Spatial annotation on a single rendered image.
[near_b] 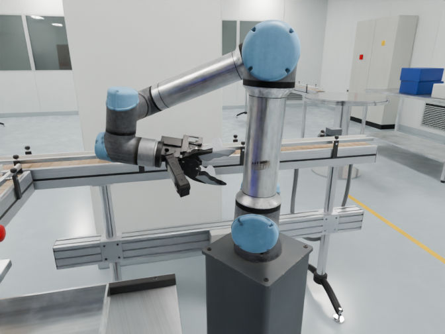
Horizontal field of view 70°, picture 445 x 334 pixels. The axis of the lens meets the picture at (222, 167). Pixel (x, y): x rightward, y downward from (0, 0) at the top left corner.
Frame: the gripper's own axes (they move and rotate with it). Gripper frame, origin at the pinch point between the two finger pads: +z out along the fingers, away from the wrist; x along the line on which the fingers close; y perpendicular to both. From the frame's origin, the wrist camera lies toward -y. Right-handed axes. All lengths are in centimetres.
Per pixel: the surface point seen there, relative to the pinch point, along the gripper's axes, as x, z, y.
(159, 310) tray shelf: 3.5, -12.4, -35.3
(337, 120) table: 175, 143, 231
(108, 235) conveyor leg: 78, -46, 12
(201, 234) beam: 80, -3, 20
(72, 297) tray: 5.8, -30.6, -34.0
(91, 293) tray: 5.7, -27.1, -33.0
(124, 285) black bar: 5.8, -20.7, -30.6
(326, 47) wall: 373, 286, 754
